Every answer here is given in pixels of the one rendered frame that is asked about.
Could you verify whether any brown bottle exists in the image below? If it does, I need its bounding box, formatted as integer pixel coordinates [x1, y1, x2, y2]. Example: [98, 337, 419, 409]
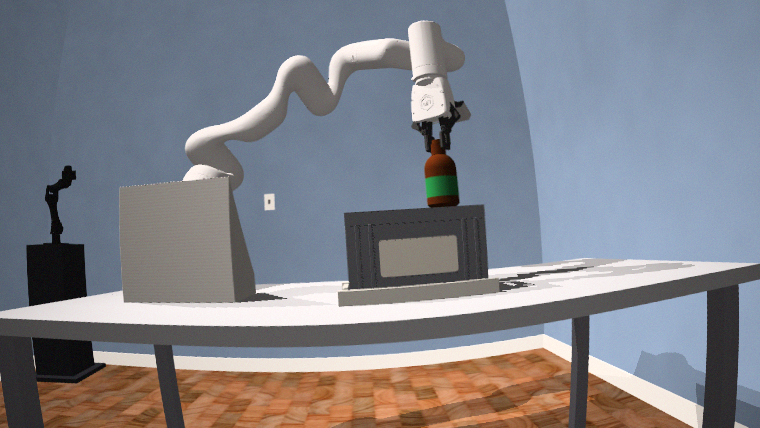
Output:
[424, 139, 460, 208]

